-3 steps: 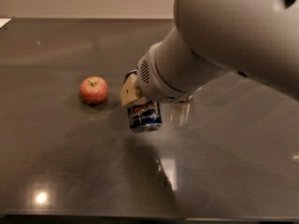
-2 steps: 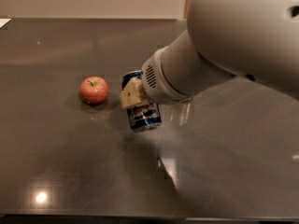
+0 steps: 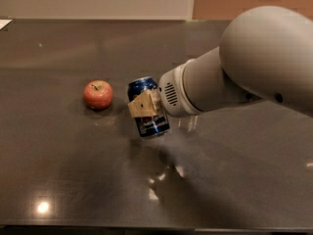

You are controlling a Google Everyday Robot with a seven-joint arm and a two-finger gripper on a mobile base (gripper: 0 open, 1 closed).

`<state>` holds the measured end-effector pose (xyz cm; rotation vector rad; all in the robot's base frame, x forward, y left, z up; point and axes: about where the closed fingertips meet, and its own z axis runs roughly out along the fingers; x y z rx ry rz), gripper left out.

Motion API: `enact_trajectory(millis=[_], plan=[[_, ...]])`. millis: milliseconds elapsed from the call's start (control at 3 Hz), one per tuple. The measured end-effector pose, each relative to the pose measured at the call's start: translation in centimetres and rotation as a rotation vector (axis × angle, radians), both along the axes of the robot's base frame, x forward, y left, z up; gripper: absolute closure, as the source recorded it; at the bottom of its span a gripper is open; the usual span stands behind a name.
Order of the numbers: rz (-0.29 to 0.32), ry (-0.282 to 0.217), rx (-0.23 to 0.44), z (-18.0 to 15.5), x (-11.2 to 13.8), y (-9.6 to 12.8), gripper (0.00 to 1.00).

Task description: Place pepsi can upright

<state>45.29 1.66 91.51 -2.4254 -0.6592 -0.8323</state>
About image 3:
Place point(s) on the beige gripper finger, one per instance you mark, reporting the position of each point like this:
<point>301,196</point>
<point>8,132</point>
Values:
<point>147,104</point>

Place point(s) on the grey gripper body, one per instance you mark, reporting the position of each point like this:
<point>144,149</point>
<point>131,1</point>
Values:
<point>170,89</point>

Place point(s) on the blue pepsi can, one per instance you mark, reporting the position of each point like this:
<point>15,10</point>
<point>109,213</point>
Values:
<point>148,126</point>

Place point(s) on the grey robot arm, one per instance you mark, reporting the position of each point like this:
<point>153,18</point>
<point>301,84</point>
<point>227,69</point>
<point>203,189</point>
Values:
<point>265,53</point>

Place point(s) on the red apple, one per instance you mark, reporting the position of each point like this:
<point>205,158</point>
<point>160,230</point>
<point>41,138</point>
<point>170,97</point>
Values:
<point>98,95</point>

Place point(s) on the white paper at table corner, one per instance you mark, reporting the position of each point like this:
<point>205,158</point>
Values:
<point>4,23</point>

